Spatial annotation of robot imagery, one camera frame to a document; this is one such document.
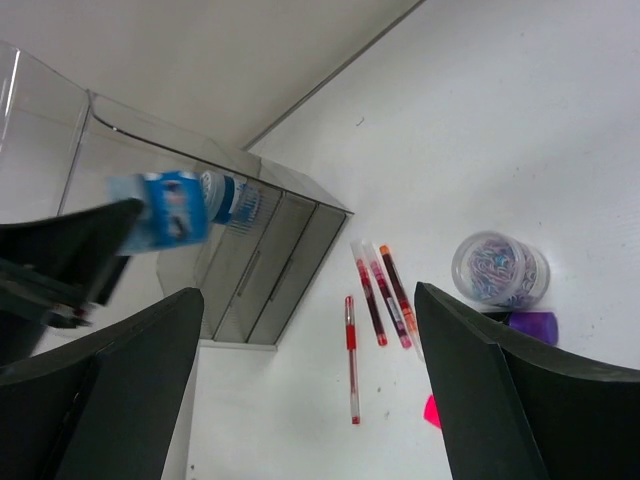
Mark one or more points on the clear jar purple contents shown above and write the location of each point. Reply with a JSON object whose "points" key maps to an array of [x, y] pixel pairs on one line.
{"points": [[497, 270]]}

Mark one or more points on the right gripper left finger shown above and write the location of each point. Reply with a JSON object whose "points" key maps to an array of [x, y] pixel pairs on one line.
{"points": [[103, 406]]}

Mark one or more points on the red pen right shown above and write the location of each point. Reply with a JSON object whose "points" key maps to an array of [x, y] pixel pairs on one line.
{"points": [[402, 298]]}

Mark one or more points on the clear acrylic drawer organizer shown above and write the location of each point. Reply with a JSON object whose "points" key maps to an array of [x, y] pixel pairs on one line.
{"points": [[61, 143]]}

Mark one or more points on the red pen lying apart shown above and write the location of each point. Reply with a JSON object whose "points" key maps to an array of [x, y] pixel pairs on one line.
{"points": [[351, 346]]}

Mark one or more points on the pink highlighter marker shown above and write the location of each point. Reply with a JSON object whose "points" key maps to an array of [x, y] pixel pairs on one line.
{"points": [[430, 413]]}

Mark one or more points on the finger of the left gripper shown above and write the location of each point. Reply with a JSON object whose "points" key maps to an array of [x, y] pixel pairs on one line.
{"points": [[54, 270]]}

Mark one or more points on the red pen white cap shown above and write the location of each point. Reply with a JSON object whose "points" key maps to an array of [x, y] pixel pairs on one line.
{"points": [[381, 263]]}

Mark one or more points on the purple highlighter marker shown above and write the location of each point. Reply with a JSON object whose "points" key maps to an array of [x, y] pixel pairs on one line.
{"points": [[538, 324]]}

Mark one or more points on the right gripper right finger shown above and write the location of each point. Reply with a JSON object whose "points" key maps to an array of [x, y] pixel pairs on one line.
{"points": [[513, 407]]}

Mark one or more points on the red pen middle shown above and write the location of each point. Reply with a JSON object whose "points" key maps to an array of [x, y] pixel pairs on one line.
{"points": [[359, 258]]}

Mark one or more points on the blue tape jar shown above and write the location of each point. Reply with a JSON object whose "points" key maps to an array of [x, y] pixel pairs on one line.
{"points": [[180, 207]]}

